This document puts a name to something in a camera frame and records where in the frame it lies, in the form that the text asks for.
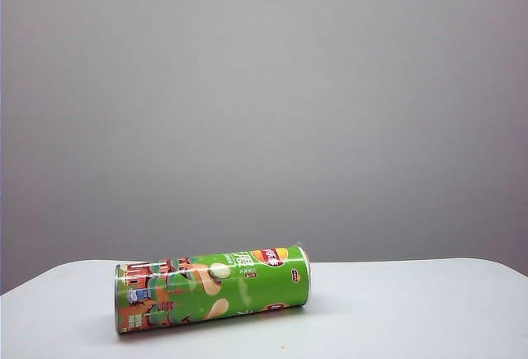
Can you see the green potato chips tube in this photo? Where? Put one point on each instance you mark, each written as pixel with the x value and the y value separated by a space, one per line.
pixel 247 289

